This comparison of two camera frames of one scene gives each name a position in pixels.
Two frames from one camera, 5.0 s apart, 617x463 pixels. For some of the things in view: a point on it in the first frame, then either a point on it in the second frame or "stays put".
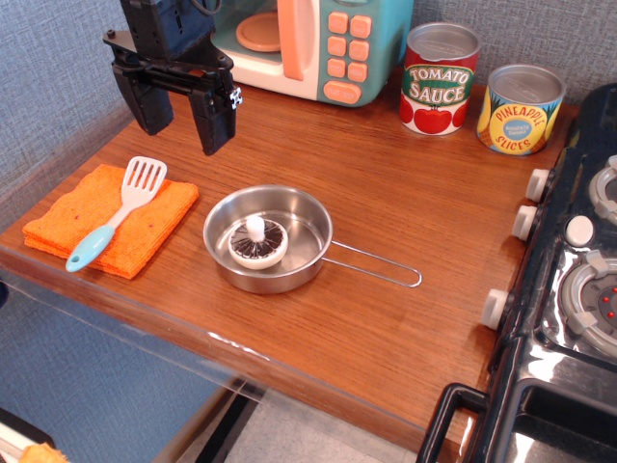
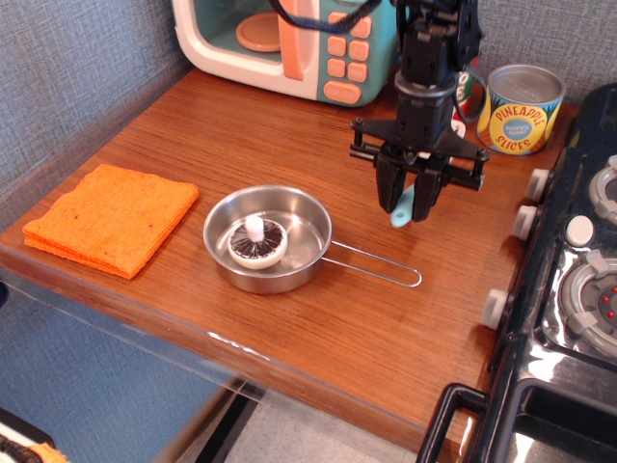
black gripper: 202,71 → 423,128
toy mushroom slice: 257,244 stays put
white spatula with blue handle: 142,178 → 404,213
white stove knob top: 537,184 stays put
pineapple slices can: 519,109 stays put
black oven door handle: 453,395 stays put
